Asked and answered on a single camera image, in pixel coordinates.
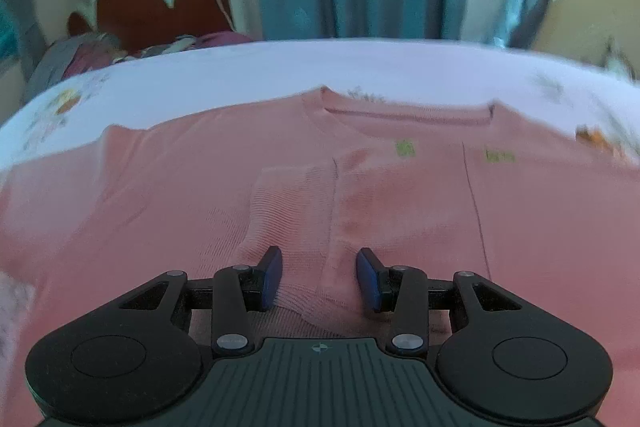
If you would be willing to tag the grey pillow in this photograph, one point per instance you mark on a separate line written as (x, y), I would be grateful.
(47, 67)

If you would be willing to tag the crumpled clothes pile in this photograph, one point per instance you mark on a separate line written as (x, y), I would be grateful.
(200, 43)

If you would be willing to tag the small white brown object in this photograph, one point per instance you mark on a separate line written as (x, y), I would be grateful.
(619, 59)

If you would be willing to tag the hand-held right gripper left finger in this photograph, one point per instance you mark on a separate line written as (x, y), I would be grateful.
(272, 279)

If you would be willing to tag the white and red headboard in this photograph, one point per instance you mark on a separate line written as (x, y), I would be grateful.
(145, 7)

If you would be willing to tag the white floral bed sheet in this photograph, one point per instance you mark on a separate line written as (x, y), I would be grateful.
(240, 67)

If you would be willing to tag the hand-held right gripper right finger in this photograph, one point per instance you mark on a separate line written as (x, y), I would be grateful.
(364, 279)

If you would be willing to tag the pink knit shirt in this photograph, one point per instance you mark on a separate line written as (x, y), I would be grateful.
(200, 187)

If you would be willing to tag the teal striped cloth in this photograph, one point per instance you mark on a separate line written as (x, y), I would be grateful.
(7, 32)

